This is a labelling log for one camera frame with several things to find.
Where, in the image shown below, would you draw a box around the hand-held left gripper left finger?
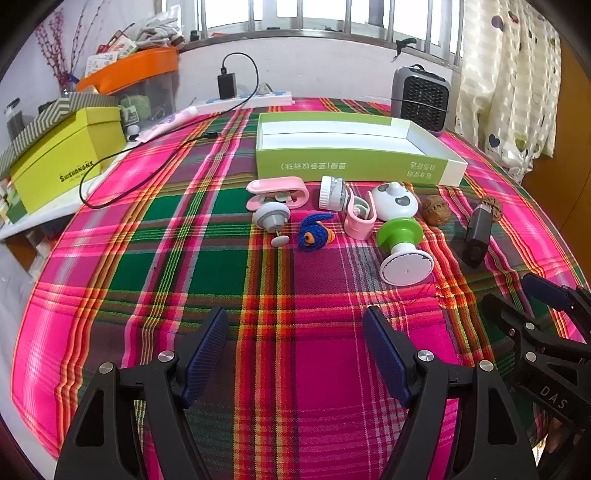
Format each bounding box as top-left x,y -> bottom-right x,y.
54,306 -> 230,480

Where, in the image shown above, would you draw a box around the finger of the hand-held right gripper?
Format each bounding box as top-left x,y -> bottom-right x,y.
523,274 -> 591,344
482,293 -> 561,365

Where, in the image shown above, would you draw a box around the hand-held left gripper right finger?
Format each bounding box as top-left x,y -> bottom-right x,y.
362,305 -> 540,480

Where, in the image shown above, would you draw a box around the black bike light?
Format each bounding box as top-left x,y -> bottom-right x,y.
450,204 -> 492,269

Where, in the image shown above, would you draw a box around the light brown walnut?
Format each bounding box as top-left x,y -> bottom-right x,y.
421,195 -> 448,227

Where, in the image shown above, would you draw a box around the green and white mushroom gadget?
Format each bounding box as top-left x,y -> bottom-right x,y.
375,218 -> 435,287

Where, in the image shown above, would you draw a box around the small pink clip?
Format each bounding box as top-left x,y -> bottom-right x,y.
344,187 -> 377,241

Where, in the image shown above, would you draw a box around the blue knitted toy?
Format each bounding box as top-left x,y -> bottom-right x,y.
297,213 -> 336,254

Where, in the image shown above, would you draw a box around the grey and white round gadget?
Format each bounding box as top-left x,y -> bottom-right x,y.
255,203 -> 293,247

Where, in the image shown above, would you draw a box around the white panda gadget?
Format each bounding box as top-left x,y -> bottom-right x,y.
370,181 -> 420,221

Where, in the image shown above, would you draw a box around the white and clear jar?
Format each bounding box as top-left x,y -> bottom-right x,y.
318,175 -> 348,213

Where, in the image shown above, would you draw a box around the large pink clip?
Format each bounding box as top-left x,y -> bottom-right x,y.
246,179 -> 309,210

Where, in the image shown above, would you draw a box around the green and white cardboard box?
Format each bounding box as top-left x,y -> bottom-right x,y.
255,112 -> 467,186

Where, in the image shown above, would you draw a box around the pink and green plaid cloth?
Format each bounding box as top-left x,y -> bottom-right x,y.
11,97 -> 587,462

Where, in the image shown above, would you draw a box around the brown wooden door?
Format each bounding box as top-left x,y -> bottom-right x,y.
522,41 -> 591,241

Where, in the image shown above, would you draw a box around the grey space heater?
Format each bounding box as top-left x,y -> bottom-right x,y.
391,65 -> 451,136

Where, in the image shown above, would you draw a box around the cream heart-print curtain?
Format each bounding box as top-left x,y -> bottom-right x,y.
455,0 -> 561,171

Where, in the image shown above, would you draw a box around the pink and white tube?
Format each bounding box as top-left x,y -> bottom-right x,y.
139,105 -> 201,143

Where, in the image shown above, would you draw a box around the yellow-green box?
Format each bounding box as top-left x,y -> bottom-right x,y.
9,107 -> 127,214

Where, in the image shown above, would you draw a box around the green plush toy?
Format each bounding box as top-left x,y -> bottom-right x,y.
121,95 -> 153,123

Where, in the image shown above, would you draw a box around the white power strip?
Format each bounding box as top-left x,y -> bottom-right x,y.
191,90 -> 294,114

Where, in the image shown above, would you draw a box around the black charger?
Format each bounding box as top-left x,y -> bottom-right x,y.
217,69 -> 237,100

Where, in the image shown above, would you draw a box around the striped gift box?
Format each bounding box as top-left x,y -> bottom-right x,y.
0,92 -> 118,178

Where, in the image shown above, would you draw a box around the clear container with orange lid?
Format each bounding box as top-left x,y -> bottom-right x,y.
76,46 -> 180,123

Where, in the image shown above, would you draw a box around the dark jar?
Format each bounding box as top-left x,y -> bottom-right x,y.
4,99 -> 24,139

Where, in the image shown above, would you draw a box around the printed paper packets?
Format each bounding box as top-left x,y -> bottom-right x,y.
85,33 -> 140,77

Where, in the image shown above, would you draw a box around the metal window grille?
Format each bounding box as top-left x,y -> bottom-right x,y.
152,0 -> 467,70

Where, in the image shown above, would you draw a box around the purple flower branches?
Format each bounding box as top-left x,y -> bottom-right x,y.
36,9 -> 79,93

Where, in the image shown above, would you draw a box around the black charging cable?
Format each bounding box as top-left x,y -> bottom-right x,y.
79,52 -> 260,207

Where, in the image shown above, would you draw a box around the white cable bundle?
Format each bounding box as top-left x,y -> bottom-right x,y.
137,13 -> 186,46

